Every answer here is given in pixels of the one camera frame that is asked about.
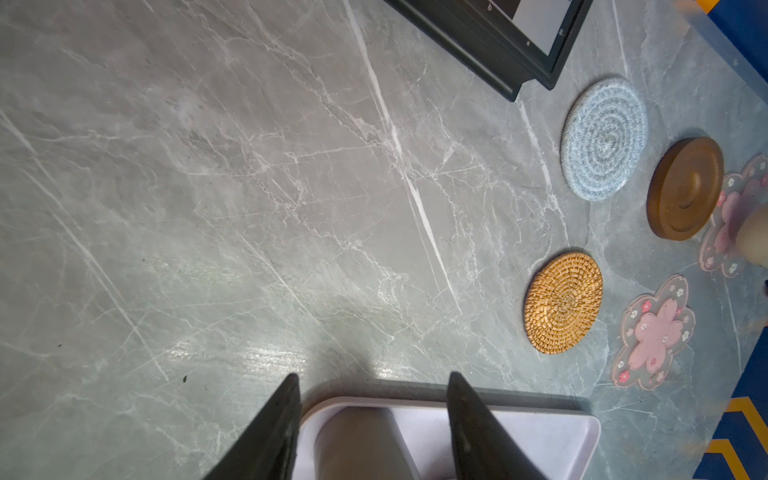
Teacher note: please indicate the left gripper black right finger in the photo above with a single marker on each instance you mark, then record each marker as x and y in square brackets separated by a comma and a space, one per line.
[482, 448]

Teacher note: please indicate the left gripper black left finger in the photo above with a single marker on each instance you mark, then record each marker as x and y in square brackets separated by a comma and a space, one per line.
[267, 449]

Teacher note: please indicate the tan rattan round coaster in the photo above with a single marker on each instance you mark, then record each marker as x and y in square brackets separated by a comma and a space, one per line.
[563, 302]

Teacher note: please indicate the pink flower coaster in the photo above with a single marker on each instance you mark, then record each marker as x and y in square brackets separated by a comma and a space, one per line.
[741, 194]
[654, 329]

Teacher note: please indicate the brown wooden round coaster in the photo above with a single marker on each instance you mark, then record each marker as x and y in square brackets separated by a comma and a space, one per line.
[685, 188]

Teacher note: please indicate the light blue woven coaster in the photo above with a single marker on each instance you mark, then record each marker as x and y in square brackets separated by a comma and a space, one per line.
[604, 136]

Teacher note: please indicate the white ceramic mug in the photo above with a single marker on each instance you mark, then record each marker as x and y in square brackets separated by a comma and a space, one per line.
[752, 237]

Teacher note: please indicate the lavender plastic tray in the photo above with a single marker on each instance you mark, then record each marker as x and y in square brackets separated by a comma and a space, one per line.
[560, 443]

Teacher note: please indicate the grey metal cup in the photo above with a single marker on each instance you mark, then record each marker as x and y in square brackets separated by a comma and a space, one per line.
[362, 443]

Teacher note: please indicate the folded chessboard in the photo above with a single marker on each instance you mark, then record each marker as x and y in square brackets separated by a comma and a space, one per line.
[505, 43]

